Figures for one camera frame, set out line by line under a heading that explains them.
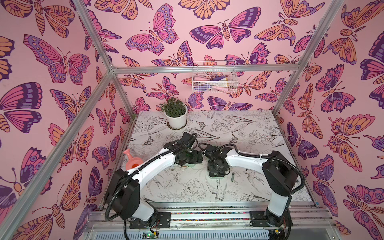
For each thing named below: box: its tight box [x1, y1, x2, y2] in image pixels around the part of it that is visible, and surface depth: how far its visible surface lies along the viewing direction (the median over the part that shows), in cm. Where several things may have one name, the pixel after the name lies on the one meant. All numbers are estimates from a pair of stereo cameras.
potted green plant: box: [159, 97, 188, 130], surface depth 103 cm
